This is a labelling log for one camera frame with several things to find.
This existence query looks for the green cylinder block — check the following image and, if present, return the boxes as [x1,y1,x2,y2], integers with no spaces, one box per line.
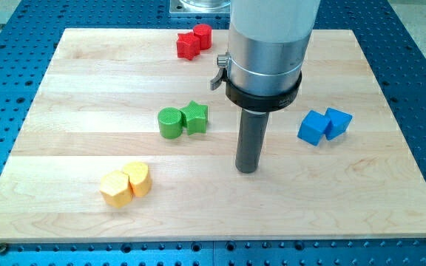
[158,107,183,139]

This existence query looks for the light wooden board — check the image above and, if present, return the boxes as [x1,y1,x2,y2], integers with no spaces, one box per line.
[0,29,426,243]

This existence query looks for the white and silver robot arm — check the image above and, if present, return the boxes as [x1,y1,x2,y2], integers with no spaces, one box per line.
[228,0,320,96]

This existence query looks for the blue cube block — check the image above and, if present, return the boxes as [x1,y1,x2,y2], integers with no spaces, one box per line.
[297,110,331,146]
[325,108,353,140]

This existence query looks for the blue cube block left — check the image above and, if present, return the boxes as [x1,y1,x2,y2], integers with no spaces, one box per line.
[297,110,331,146]

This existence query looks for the yellow rounded block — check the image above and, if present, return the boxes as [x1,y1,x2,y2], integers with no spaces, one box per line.
[122,162,152,197]

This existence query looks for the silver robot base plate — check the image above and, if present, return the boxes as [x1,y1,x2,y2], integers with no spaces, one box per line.
[169,0,231,17]

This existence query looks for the red star block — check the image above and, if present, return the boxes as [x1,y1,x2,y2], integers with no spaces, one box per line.
[176,32,200,61]

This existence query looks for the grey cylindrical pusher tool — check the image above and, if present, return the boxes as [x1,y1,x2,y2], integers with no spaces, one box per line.
[235,109,269,174]

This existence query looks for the blue cube block right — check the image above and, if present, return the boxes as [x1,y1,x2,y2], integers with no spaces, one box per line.
[325,108,353,140]

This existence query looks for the black clamp ring with lever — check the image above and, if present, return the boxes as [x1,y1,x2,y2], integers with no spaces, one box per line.
[209,52,303,113]

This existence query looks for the red cylinder block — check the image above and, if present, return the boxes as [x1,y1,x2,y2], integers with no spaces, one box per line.
[193,24,212,50]

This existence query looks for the yellow hexagon block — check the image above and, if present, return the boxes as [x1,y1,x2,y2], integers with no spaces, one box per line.
[99,170,133,208]

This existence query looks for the green star block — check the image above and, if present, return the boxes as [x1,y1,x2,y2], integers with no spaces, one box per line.
[180,100,209,135]

